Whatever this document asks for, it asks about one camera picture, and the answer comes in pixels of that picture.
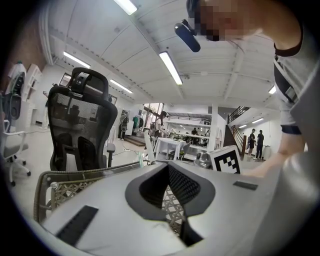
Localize person's grey printed t-shirt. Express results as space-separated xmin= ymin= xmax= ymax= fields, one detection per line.
xmin=273 ymin=22 xmax=320 ymax=136

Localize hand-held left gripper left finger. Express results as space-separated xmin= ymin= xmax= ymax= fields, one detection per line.
xmin=41 ymin=161 xmax=187 ymax=256

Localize black head-worn camera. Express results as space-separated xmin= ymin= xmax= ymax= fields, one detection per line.
xmin=174 ymin=19 xmax=202 ymax=53

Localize white desk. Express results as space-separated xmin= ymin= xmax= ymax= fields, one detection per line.
xmin=154 ymin=137 xmax=187 ymax=161

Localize grey shell office chair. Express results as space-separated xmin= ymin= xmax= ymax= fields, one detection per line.
xmin=2 ymin=92 xmax=23 ymax=126

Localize hanging clothes rack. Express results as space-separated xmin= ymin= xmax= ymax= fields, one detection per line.
xmin=131 ymin=114 xmax=145 ymax=133

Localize person's right forearm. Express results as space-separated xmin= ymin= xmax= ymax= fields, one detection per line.
xmin=241 ymin=129 xmax=307 ymax=179

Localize black mesh headrest office chair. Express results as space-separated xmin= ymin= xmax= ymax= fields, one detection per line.
xmin=47 ymin=66 xmax=119 ymax=173

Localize white shelf unit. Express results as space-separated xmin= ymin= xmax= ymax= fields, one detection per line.
xmin=21 ymin=63 xmax=43 ymax=126

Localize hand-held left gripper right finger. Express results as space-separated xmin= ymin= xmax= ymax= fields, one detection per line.
xmin=167 ymin=161 xmax=278 ymax=255

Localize wicker glass-top table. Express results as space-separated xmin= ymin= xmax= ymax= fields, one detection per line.
xmin=33 ymin=161 xmax=186 ymax=236

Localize white office chair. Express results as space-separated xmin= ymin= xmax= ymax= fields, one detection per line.
xmin=1 ymin=119 xmax=32 ymax=188

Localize black railing staircase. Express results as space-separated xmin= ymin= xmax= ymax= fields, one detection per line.
xmin=226 ymin=106 xmax=251 ymax=157

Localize white storage rack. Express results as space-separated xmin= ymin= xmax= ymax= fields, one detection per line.
xmin=166 ymin=112 xmax=213 ymax=151

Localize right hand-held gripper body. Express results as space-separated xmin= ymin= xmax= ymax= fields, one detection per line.
xmin=194 ymin=144 xmax=242 ymax=175

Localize white ceiling pipes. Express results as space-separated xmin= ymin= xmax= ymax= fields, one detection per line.
xmin=38 ymin=4 xmax=55 ymax=66

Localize person's head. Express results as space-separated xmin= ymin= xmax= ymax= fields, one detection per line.
xmin=186 ymin=0 xmax=304 ymax=57

